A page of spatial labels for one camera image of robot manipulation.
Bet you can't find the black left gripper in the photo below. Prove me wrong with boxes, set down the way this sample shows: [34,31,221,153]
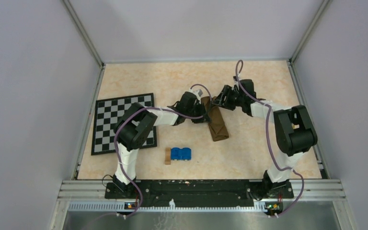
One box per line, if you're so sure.
[185,102,211,124]

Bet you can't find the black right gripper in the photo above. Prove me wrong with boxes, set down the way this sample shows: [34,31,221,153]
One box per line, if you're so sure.
[211,85,244,111]

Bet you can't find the brown cloth napkin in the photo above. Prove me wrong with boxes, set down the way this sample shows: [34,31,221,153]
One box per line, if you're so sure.
[201,97,230,141]

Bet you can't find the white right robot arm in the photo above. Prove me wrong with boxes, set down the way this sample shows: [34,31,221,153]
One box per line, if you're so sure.
[212,80,318,197]

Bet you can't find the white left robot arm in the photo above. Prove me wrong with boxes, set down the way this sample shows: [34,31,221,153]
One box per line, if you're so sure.
[113,89,210,198]

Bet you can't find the blue toy car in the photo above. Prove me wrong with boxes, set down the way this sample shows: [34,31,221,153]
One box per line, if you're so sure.
[170,147,192,161]

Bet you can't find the small wooden block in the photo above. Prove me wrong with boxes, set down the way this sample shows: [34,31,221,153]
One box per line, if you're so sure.
[164,148,171,165]

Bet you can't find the black white checkerboard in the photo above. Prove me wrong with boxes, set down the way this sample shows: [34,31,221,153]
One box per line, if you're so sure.
[91,93,155,156]

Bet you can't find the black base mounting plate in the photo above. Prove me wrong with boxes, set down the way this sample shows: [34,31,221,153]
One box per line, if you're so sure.
[104,179,294,207]

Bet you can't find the aluminium frame rail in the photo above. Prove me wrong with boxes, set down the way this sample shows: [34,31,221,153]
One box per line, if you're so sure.
[57,0,347,203]

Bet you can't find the white cable duct strip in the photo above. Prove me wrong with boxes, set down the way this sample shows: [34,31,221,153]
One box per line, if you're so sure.
[68,201,267,212]

